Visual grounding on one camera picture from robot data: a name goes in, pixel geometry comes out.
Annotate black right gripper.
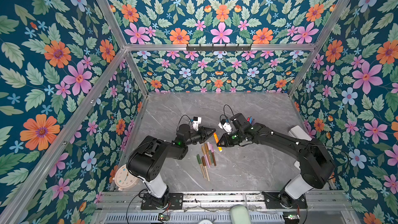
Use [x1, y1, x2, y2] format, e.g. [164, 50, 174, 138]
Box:
[215, 131, 244, 148]

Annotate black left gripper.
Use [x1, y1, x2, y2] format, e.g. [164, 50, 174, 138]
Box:
[184, 127, 216, 147]

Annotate pink cap green pen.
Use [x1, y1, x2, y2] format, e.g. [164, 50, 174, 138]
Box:
[207, 142, 217, 166]

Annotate orange marker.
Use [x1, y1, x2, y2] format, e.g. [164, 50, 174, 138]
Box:
[214, 133, 222, 152]

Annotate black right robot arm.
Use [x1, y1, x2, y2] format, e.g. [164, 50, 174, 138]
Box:
[217, 113, 335, 208]

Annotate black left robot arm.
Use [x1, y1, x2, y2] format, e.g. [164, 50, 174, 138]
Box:
[126, 124, 216, 210]

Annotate tan cap pink pen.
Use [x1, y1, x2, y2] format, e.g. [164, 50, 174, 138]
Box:
[201, 145, 210, 168]

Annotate green cap beige pen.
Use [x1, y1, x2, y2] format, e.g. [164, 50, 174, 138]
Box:
[197, 154, 207, 179]

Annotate brown cap beige pen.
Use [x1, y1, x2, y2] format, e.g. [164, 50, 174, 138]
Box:
[201, 156, 210, 181]

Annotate white rectangular box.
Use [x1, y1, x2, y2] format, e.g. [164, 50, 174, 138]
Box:
[288, 125, 312, 141]

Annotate pale green rounded object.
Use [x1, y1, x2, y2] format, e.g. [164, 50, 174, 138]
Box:
[230, 205, 251, 224]

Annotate beige round alarm clock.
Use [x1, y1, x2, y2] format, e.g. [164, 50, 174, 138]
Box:
[113, 164, 140, 191]

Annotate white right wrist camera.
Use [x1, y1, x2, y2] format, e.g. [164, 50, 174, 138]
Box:
[218, 118, 233, 134]

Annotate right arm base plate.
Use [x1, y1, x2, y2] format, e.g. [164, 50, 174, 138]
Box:
[261, 191, 308, 209]

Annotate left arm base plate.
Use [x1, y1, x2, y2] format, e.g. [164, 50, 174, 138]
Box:
[141, 193, 184, 210]

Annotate black wall hook rail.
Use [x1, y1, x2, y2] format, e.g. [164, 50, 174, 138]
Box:
[186, 44, 252, 52]

